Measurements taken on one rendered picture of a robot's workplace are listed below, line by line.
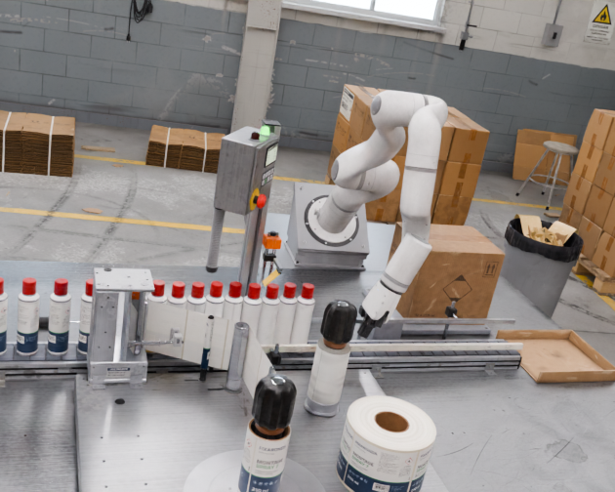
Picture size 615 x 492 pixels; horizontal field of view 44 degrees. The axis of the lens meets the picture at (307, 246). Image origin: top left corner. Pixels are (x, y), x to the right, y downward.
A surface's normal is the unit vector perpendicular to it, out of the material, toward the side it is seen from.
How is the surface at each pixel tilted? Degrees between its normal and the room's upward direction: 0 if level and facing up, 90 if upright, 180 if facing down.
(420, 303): 90
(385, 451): 90
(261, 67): 90
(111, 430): 0
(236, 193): 90
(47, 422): 0
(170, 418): 0
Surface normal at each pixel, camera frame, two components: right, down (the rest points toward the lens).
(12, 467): 0.17, -0.91
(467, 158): 0.21, 0.42
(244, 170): -0.30, 0.32
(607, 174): -0.96, -0.07
